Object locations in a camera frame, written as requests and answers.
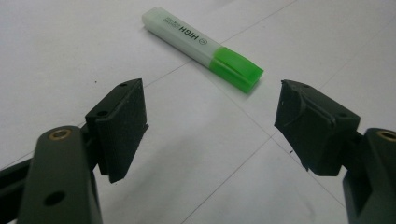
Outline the green highlighter pen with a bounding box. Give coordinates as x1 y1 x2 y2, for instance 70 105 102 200
141 7 264 94

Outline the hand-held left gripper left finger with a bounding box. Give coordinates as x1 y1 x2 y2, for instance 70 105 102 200
16 77 149 224

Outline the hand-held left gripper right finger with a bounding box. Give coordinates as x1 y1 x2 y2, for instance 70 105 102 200
274 79 396 224

